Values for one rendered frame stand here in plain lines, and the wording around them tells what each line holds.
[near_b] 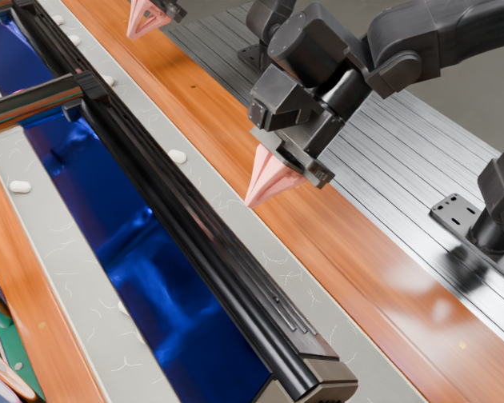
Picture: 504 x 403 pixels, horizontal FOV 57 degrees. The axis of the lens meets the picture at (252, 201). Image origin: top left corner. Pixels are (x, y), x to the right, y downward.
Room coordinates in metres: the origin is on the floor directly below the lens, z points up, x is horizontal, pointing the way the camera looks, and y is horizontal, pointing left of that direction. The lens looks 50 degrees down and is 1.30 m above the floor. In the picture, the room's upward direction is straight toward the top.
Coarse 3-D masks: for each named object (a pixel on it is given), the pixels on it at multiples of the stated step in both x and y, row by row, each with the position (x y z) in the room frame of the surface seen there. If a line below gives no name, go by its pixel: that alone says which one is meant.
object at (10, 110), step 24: (0, 0) 0.37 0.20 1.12; (24, 0) 0.38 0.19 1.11; (24, 96) 0.23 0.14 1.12; (48, 96) 0.24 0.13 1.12; (72, 96) 0.24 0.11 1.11; (96, 96) 0.25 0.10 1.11; (0, 120) 0.22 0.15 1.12; (24, 120) 0.22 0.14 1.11; (48, 120) 0.23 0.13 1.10; (72, 120) 0.23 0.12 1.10; (0, 312) 0.28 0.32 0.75; (0, 336) 0.26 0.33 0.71; (0, 360) 0.17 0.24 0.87; (24, 360) 0.23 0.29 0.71; (0, 384) 0.15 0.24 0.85; (24, 384) 0.17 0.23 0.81
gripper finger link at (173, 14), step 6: (132, 0) 0.79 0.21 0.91; (132, 6) 0.78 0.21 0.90; (162, 6) 0.80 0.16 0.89; (168, 6) 0.78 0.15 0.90; (174, 6) 0.77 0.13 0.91; (132, 12) 0.78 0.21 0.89; (168, 12) 0.78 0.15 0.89; (174, 12) 0.77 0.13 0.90; (150, 18) 0.80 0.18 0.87; (174, 18) 0.77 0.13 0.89; (180, 18) 0.77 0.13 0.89; (144, 24) 0.79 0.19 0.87
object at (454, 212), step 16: (432, 208) 0.51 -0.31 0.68; (448, 208) 0.51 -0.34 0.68; (464, 208) 0.51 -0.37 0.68; (448, 224) 0.48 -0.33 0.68; (464, 224) 0.48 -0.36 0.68; (480, 224) 0.45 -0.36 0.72; (496, 224) 0.43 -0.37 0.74; (464, 240) 0.45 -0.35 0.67; (480, 240) 0.43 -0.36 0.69; (496, 240) 0.42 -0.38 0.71; (496, 256) 0.41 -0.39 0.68
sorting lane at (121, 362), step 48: (48, 0) 1.14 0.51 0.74; (96, 48) 0.92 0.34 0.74; (0, 96) 0.74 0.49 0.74; (144, 96) 0.74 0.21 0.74; (0, 144) 0.61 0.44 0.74; (48, 192) 0.49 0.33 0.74; (48, 240) 0.40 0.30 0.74; (96, 288) 0.32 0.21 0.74; (288, 288) 0.32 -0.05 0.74; (96, 336) 0.25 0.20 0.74; (336, 336) 0.25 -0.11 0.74; (144, 384) 0.19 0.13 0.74; (384, 384) 0.19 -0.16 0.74
